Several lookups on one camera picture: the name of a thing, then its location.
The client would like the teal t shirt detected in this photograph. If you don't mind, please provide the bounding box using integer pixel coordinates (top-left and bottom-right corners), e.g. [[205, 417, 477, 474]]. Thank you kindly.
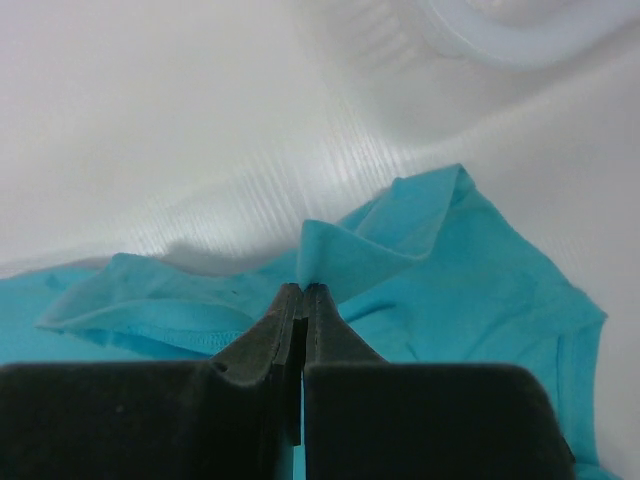
[[1, 165, 608, 479]]

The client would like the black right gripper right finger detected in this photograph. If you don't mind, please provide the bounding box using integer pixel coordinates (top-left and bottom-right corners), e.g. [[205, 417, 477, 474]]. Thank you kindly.
[[303, 284, 575, 479]]

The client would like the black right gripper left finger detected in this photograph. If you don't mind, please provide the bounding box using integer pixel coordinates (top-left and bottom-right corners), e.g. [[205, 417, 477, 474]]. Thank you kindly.
[[1, 284, 306, 479]]

